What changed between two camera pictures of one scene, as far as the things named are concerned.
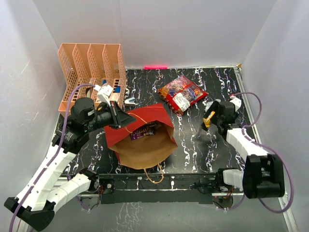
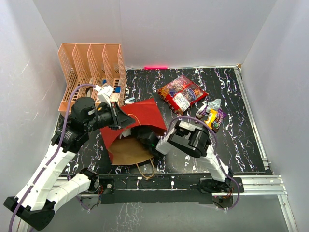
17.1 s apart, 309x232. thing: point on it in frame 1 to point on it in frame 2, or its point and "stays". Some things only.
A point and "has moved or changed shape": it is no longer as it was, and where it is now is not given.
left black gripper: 119,117 stays
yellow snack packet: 207,121 stays
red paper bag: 147,152 has moved or changed shape
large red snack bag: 180,94 stays
